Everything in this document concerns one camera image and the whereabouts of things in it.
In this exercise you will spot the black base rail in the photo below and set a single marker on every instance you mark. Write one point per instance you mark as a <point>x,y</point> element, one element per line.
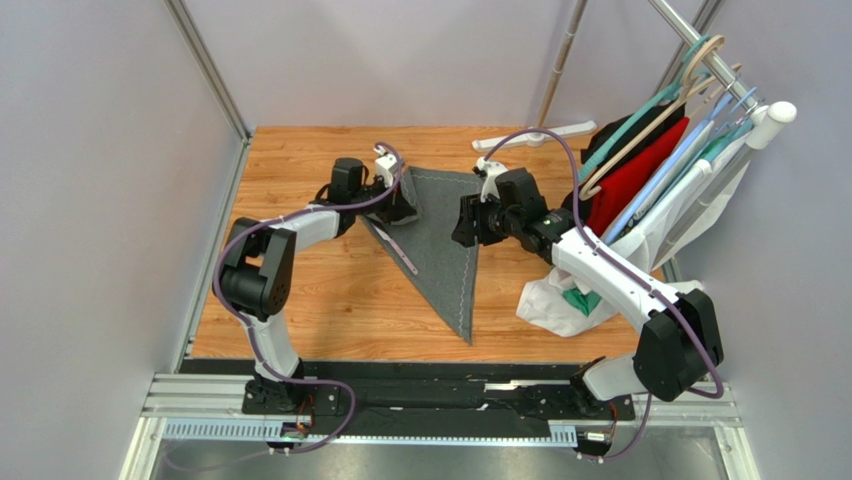
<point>421,399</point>

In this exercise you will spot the red garment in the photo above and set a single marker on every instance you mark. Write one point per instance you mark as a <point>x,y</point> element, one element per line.
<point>619,188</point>

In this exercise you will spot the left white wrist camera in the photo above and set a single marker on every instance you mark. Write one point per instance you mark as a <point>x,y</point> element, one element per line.
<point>387,167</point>

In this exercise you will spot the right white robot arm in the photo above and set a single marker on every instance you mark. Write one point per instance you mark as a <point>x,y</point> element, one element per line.
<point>679,339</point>

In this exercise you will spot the light blue hanger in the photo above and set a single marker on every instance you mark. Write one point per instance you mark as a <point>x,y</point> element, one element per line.
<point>705,142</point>

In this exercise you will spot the wooden hanger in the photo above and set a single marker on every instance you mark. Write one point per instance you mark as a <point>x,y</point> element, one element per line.
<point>689,82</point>

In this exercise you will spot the grey felt napkin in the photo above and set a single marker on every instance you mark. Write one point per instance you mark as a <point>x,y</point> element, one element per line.
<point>447,271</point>

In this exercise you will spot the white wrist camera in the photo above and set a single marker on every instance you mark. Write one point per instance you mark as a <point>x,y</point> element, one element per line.
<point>387,167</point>
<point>489,171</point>

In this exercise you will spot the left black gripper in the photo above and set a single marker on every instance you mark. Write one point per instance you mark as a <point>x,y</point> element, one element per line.
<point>397,208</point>

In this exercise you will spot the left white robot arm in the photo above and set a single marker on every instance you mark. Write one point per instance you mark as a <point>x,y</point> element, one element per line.
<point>253,276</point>

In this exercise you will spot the white clothes rack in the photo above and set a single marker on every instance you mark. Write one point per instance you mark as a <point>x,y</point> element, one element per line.
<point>704,17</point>

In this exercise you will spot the knife with pink handle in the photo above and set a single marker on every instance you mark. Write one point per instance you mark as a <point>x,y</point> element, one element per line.
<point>397,249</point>

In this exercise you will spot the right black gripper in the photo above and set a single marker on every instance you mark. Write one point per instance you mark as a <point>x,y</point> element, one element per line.
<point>471,220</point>

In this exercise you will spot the white garment with green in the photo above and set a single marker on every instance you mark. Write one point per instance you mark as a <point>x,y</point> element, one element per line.
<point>567,307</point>

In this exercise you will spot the teal hanger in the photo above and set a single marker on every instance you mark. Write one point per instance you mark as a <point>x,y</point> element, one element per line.
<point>650,115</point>

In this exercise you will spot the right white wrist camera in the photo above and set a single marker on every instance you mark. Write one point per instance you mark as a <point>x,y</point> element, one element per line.
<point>489,171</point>

